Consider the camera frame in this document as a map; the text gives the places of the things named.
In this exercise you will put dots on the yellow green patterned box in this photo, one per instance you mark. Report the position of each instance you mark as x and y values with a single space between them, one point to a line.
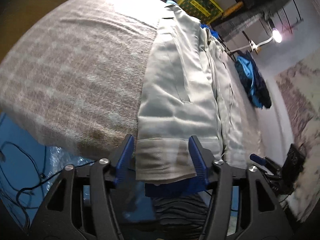
205 10

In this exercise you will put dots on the grey plaid blanket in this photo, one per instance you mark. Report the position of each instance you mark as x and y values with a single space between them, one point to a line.
75 78

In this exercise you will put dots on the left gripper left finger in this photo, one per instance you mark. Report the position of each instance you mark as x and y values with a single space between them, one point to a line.
79 205

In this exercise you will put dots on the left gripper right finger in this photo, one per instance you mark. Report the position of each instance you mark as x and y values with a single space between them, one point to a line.
260 216

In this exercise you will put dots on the landscape painting wall scroll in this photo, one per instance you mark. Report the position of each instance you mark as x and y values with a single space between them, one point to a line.
299 87

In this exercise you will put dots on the white and blue work jacket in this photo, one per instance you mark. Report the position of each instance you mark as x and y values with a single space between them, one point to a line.
187 91

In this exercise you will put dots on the blue floor mat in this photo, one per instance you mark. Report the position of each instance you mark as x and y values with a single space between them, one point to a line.
28 170

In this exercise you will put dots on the teal and navy folded clothes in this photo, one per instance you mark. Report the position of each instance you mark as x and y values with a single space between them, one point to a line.
252 81

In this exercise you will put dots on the black metal clothes rack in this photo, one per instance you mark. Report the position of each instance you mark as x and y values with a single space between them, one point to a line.
238 7

